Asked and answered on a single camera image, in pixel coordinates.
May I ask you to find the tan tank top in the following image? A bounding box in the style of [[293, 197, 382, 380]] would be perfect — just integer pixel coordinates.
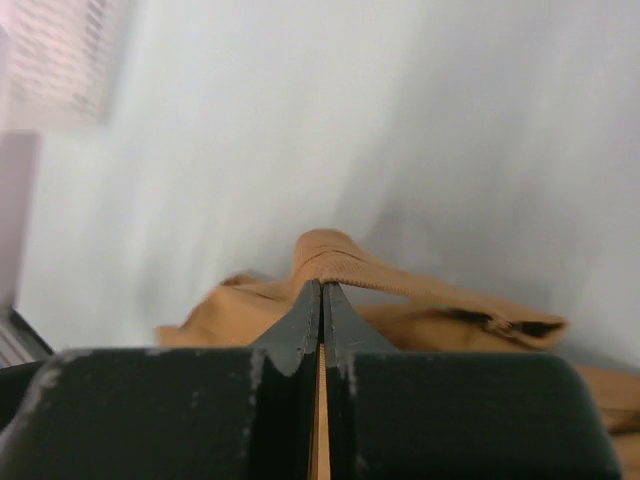
[[156, 230, 639, 479]]

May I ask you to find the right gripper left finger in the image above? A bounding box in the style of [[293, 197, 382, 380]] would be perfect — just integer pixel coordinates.
[[1, 281, 321, 479]]

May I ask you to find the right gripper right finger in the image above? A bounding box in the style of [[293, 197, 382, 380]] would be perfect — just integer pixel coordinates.
[[322, 284, 622, 479]]

